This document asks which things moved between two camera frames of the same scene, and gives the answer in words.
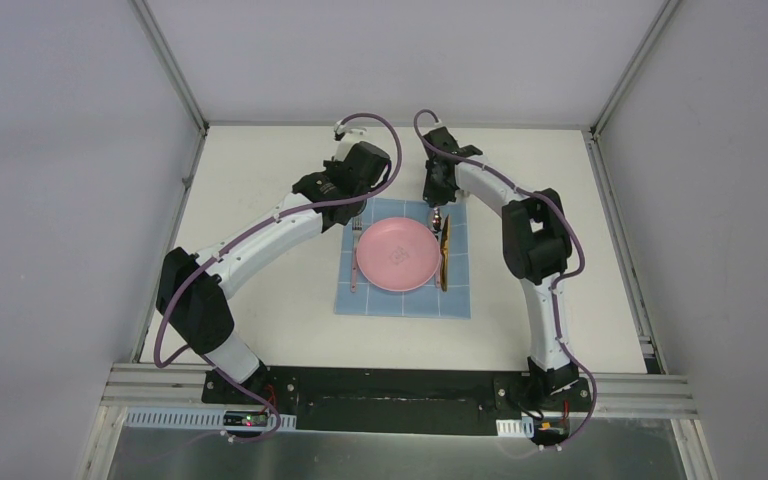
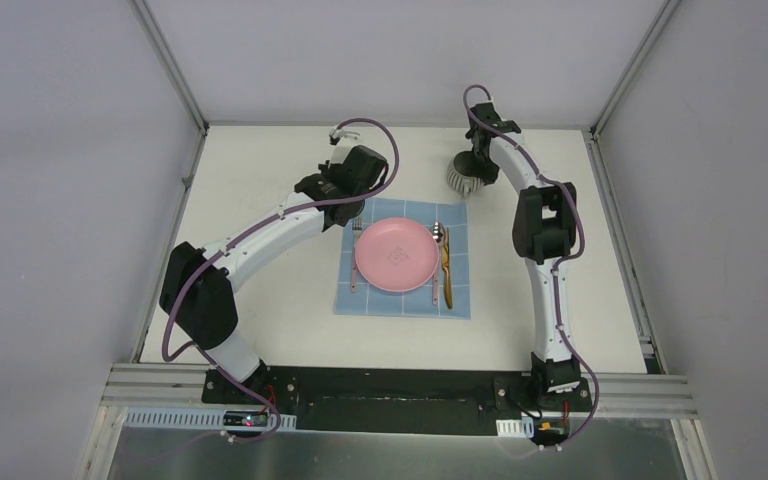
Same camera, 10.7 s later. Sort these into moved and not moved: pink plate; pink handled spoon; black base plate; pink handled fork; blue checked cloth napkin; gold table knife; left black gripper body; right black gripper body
Moved: right black gripper body; pink handled spoon; gold table knife
Not moved: pink handled fork; pink plate; left black gripper body; black base plate; blue checked cloth napkin
